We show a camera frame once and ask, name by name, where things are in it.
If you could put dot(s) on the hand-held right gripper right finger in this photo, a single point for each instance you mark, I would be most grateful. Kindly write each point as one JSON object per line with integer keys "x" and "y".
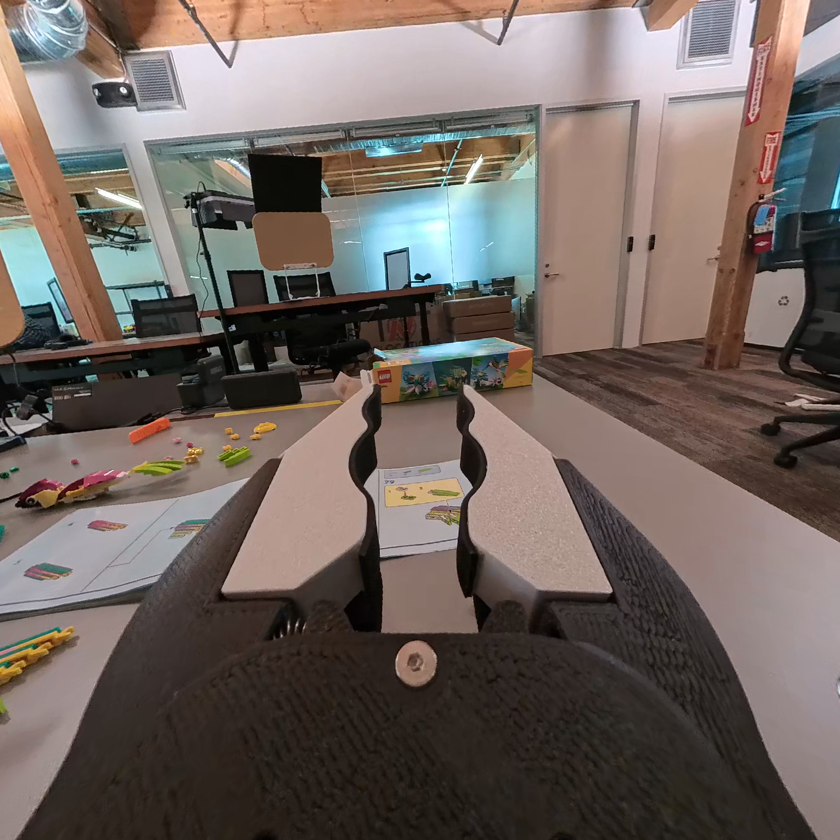
{"x": 525, "y": 518}

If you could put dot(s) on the black high-back office chair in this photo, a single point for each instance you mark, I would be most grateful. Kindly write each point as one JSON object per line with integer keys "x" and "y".
{"x": 305, "y": 308}

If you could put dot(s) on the scattered small lego bits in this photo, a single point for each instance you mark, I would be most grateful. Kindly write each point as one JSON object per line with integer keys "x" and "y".
{"x": 192, "y": 451}

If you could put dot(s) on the red fire extinguisher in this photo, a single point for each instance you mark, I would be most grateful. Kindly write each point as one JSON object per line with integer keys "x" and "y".
{"x": 763, "y": 226}

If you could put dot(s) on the wall air vent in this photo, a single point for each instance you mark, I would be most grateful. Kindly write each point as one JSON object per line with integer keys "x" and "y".
{"x": 154, "y": 80}
{"x": 711, "y": 29}

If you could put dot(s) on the pink and yellow lego bird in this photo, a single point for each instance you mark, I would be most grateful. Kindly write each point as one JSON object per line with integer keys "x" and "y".
{"x": 72, "y": 489}

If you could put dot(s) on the wooden post with red signs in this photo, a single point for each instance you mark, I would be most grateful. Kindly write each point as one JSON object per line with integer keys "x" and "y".
{"x": 735, "y": 315}

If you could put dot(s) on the wooden desk with keyboard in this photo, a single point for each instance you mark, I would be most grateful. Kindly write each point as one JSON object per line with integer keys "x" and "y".
{"x": 111, "y": 346}

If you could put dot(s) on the black mesh office chair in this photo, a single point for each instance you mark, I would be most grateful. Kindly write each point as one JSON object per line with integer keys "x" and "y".
{"x": 817, "y": 328}

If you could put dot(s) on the green and yellow lego wing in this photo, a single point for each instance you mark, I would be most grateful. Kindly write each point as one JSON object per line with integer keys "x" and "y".
{"x": 161, "y": 467}

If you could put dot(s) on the colourful lego set box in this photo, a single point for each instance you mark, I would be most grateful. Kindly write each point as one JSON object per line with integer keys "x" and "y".
{"x": 453, "y": 374}

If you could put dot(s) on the black power station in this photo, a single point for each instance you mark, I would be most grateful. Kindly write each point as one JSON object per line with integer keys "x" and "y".
{"x": 202, "y": 384}

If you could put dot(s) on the black fabric case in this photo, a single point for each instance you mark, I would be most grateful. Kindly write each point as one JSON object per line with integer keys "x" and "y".
{"x": 261, "y": 388}

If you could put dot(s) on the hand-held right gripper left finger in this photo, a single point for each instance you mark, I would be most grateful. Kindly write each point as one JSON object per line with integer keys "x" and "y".
{"x": 308, "y": 518}

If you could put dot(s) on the orange brick separator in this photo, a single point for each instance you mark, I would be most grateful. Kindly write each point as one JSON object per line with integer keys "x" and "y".
{"x": 149, "y": 430}

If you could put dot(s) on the long wooden desk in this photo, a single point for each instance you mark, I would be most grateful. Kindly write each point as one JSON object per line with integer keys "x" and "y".
{"x": 328, "y": 303}

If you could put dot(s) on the black tripod with camera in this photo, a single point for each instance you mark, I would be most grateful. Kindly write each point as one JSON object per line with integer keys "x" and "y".
{"x": 213, "y": 275}

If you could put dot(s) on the striped lego wing assembly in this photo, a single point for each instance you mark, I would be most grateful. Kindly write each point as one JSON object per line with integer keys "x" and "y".
{"x": 33, "y": 649}

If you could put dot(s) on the silver air duct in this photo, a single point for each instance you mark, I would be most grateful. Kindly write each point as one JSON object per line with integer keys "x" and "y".
{"x": 46, "y": 29}

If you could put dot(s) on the white door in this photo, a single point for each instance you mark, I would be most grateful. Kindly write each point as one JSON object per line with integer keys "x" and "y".
{"x": 584, "y": 229}
{"x": 689, "y": 229}

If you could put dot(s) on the yellow curved lego piece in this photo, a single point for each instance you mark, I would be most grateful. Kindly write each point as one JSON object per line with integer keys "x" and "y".
{"x": 264, "y": 429}

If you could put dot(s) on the black wall-mounted camera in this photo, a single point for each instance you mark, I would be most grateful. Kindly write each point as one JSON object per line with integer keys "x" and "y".
{"x": 113, "y": 94}

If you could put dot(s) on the white recycling bin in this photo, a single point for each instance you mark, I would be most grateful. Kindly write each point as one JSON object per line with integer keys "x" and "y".
{"x": 778, "y": 308}

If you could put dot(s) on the plain wooden post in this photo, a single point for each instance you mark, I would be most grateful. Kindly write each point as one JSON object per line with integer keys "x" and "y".
{"x": 39, "y": 197}

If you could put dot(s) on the lime slanted lego piece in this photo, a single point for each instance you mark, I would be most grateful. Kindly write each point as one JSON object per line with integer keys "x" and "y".
{"x": 235, "y": 455}

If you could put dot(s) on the black flat box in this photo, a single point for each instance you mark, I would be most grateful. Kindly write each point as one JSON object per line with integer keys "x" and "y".
{"x": 111, "y": 405}

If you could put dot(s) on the stack of cardboard boxes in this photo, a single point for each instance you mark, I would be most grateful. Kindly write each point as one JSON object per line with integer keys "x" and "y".
{"x": 479, "y": 315}

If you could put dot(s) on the white plastic bag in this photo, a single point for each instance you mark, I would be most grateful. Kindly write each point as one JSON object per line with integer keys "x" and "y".
{"x": 348, "y": 386}

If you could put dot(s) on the lego instruction booklet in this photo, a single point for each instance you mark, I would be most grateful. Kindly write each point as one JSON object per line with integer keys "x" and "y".
{"x": 118, "y": 558}

